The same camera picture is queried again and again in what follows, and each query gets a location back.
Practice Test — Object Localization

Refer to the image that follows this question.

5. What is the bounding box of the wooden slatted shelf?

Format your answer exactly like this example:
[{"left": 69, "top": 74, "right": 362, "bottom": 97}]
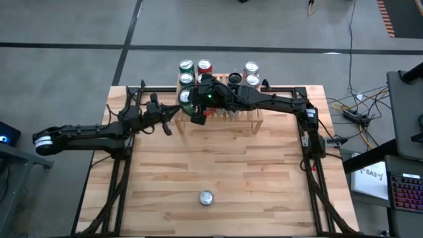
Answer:
[{"left": 174, "top": 73, "right": 265, "bottom": 135}]

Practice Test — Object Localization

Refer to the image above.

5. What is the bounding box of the orange striped floor tape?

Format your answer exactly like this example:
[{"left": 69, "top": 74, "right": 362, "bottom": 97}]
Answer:
[{"left": 376, "top": 0, "right": 396, "bottom": 38}]

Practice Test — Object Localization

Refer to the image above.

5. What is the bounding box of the green Sprite can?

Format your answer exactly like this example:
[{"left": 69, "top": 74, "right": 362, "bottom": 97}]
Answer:
[
  {"left": 177, "top": 87, "right": 199, "bottom": 116},
  {"left": 178, "top": 59, "right": 195, "bottom": 74},
  {"left": 178, "top": 72, "right": 196, "bottom": 89}
]

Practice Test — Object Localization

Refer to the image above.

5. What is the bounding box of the black side desk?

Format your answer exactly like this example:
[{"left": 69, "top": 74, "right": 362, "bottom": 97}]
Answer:
[{"left": 342, "top": 138, "right": 423, "bottom": 238}]

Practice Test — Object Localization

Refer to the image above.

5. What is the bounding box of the yellow floor cable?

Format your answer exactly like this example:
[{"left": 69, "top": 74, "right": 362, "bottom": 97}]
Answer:
[{"left": 332, "top": 87, "right": 391, "bottom": 149}]

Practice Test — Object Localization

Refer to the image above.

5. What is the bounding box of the white SA3 paper sign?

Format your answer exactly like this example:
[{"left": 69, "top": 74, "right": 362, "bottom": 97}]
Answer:
[{"left": 350, "top": 161, "right": 389, "bottom": 201}]

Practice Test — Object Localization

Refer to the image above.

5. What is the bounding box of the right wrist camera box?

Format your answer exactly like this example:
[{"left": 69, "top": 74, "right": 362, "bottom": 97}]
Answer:
[{"left": 190, "top": 112, "right": 208, "bottom": 126}]

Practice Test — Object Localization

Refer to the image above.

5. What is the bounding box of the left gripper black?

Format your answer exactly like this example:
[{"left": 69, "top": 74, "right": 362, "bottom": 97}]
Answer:
[{"left": 145, "top": 93, "right": 182, "bottom": 136}]

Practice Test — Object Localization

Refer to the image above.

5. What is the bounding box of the Celsius Arctic Vibe can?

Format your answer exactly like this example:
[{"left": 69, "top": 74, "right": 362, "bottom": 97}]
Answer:
[{"left": 227, "top": 72, "right": 243, "bottom": 85}]

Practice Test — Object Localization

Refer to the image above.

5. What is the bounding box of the black floor mat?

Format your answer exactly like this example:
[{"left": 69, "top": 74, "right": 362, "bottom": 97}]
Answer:
[{"left": 383, "top": 0, "right": 423, "bottom": 39}]

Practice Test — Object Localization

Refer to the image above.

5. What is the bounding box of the grey side table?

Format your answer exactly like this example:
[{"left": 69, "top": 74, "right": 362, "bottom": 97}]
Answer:
[{"left": 0, "top": 141, "right": 54, "bottom": 237}]

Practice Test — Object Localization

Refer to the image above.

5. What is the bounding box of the black box blue light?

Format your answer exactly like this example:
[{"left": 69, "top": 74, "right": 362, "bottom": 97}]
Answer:
[{"left": 0, "top": 121, "right": 21, "bottom": 148}]

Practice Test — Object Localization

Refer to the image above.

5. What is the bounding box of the black metal table frame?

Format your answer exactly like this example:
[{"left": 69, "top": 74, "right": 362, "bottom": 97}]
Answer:
[{"left": 71, "top": 79, "right": 356, "bottom": 237}]

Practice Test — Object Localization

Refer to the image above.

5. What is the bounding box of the black power strip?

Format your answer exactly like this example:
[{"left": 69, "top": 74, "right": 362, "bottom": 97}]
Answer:
[{"left": 342, "top": 108, "right": 371, "bottom": 125}]

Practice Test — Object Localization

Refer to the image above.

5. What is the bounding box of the long black floor cable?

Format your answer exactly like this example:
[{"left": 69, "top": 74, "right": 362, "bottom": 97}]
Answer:
[{"left": 347, "top": 0, "right": 360, "bottom": 95}]

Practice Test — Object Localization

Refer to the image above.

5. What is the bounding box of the yellow cable with plug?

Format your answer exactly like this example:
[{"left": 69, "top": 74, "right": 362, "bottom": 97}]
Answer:
[{"left": 307, "top": 0, "right": 323, "bottom": 17}]

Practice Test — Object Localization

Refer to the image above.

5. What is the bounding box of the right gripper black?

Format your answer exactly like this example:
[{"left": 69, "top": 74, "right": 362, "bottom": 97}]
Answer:
[{"left": 191, "top": 73, "right": 232, "bottom": 115}]

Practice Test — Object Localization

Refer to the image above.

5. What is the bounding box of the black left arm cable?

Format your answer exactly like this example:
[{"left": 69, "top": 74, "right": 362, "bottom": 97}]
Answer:
[{"left": 105, "top": 86, "right": 156, "bottom": 135}]

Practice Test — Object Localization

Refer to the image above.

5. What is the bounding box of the backlit laptop keyboard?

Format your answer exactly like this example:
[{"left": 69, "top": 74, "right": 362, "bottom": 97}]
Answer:
[{"left": 389, "top": 172, "right": 423, "bottom": 214}]

